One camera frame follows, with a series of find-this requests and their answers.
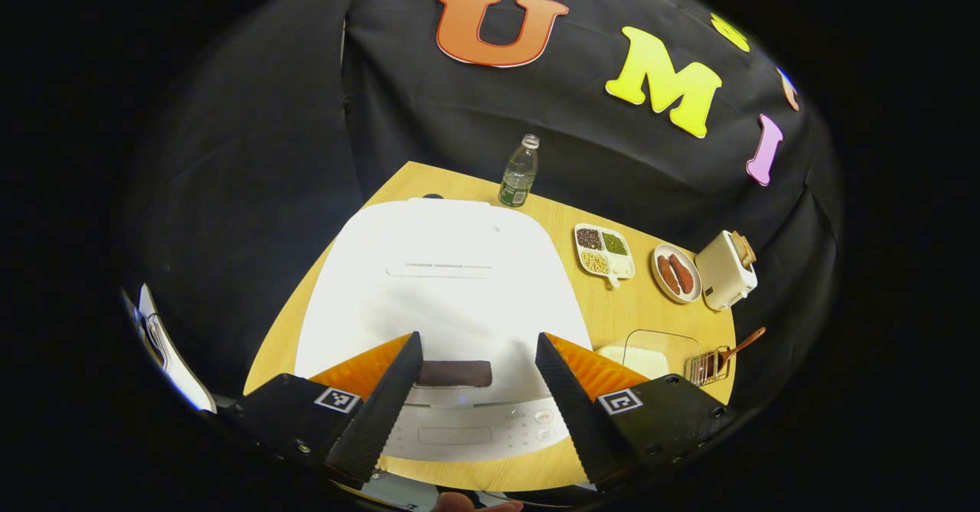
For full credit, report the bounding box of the clear plastic water bottle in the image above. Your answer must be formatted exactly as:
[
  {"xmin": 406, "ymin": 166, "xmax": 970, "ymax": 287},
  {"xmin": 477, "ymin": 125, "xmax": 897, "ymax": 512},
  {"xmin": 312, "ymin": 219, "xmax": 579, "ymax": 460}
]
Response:
[{"xmin": 498, "ymin": 133, "xmax": 541, "ymax": 209}]

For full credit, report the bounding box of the divided white grain dish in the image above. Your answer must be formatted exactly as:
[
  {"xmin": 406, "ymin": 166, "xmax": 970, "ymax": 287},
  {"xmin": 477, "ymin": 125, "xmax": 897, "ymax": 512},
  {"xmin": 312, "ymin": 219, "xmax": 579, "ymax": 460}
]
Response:
[{"xmin": 573, "ymin": 223, "xmax": 637, "ymax": 290}]

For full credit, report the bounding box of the metal wire chopstick holder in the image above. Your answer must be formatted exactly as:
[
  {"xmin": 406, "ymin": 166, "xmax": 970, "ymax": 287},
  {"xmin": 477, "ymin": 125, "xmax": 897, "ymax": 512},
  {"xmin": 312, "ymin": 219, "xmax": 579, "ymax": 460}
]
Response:
[{"xmin": 684, "ymin": 347, "xmax": 733, "ymax": 388}]

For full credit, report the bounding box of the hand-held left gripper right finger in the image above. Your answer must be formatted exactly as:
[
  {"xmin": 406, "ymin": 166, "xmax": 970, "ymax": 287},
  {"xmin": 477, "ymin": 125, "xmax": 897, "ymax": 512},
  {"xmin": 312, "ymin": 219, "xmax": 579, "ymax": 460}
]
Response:
[{"xmin": 534, "ymin": 331, "xmax": 729, "ymax": 492}]

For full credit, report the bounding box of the toast slice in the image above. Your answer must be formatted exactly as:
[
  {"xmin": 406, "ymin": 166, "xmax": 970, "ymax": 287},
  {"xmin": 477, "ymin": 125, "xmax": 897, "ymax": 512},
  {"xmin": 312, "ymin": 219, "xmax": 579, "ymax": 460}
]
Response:
[{"xmin": 728, "ymin": 230, "xmax": 758, "ymax": 267}]

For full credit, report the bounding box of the brown wooden spoon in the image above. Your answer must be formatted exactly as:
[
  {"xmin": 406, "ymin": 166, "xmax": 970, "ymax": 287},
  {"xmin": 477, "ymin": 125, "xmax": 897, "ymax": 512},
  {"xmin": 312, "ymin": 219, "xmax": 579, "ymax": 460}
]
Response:
[{"xmin": 701, "ymin": 326, "xmax": 767, "ymax": 380}]

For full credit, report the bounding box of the brown meat piece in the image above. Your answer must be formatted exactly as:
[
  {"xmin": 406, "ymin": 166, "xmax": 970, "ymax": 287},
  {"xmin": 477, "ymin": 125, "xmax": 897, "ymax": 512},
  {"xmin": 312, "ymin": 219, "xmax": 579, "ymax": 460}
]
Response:
[
  {"xmin": 669, "ymin": 253, "xmax": 696, "ymax": 295},
  {"xmin": 656, "ymin": 254, "xmax": 683, "ymax": 295}
]

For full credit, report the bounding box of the black backdrop cloth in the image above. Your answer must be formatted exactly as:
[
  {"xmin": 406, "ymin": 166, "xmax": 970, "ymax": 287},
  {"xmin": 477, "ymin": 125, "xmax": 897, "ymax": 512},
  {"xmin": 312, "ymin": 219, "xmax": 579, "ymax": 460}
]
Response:
[{"xmin": 122, "ymin": 0, "xmax": 843, "ymax": 413}]

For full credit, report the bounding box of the round white plate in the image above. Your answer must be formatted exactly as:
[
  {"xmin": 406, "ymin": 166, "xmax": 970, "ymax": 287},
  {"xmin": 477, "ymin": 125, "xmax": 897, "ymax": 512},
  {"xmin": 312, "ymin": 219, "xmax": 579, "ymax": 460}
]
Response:
[{"xmin": 650, "ymin": 243, "xmax": 704, "ymax": 305}]

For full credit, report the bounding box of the white toaster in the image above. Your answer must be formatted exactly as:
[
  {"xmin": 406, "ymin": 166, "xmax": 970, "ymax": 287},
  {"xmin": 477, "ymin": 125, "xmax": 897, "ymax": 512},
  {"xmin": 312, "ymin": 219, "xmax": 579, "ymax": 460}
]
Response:
[{"xmin": 694, "ymin": 230, "xmax": 760, "ymax": 312}]

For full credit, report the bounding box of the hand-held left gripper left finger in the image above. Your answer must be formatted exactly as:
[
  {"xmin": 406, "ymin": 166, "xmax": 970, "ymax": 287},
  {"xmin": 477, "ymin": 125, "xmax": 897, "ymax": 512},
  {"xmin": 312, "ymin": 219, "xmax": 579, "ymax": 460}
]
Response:
[{"xmin": 218, "ymin": 331, "xmax": 425, "ymax": 486}]

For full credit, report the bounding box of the white rice cooker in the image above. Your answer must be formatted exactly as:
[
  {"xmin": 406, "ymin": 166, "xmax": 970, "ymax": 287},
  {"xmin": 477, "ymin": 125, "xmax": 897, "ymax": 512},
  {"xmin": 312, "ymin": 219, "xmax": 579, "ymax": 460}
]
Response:
[{"xmin": 294, "ymin": 197, "xmax": 595, "ymax": 464}]

